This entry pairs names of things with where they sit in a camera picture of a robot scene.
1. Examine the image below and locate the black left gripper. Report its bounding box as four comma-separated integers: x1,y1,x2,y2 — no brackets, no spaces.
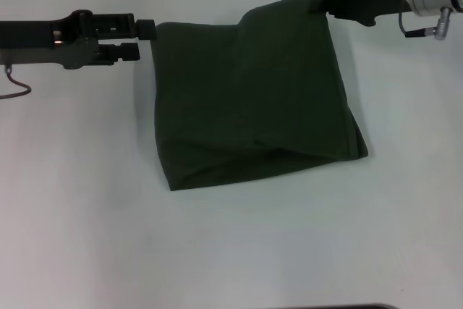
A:
0,9,157,70

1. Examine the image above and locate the dark green FREE t-shirt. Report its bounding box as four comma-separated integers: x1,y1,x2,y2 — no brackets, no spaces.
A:
150,0,370,192

